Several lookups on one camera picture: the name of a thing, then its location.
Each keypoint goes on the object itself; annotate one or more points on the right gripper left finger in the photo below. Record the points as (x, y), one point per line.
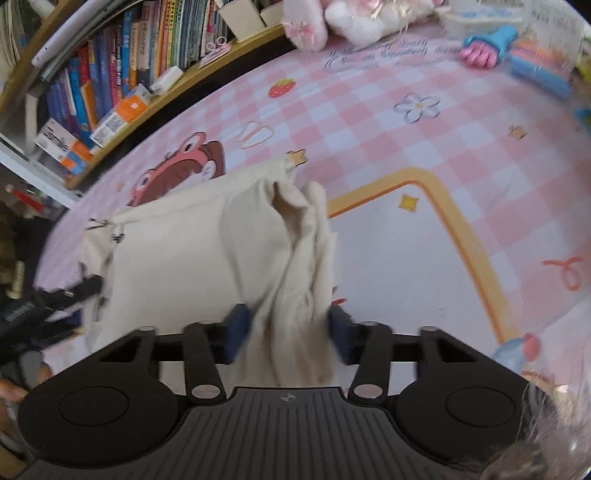
(205, 346)

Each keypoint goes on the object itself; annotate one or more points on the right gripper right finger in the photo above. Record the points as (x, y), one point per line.
(368, 346)

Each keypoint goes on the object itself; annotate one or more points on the row of leaning books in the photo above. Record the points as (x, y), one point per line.
(133, 45)

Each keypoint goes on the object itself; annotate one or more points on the white tablet device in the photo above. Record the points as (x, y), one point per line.
(87, 16)

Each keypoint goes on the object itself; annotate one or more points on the pink white plush bunny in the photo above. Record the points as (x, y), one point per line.
(307, 23)

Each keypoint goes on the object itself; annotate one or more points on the cream t-shirt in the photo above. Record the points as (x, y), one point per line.
(251, 237)

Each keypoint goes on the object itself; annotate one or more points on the white power strip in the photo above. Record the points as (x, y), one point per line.
(486, 18)

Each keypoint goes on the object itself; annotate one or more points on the usmile white orange box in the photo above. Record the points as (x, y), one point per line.
(63, 147)

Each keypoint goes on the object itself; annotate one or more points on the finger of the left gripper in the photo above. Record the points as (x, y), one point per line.
(77, 293)

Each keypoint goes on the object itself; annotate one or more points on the person's left hand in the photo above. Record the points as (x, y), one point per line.
(13, 394)

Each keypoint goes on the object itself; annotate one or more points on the blue pink hand toy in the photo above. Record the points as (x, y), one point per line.
(487, 50)

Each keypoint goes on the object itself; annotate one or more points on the pink checkered desk mat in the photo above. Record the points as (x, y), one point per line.
(460, 197)

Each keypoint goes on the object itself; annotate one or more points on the white power adapter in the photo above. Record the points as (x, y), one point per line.
(166, 81)

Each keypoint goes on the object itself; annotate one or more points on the white orange toothpaste box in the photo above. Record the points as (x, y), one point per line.
(123, 113)

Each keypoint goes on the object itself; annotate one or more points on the pastel pen bundle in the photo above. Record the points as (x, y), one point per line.
(546, 68)

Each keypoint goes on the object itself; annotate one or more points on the beige pen holder organizer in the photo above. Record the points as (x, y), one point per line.
(247, 18)

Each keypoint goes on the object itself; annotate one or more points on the wooden white bookshelf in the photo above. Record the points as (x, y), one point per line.
(25, 27)

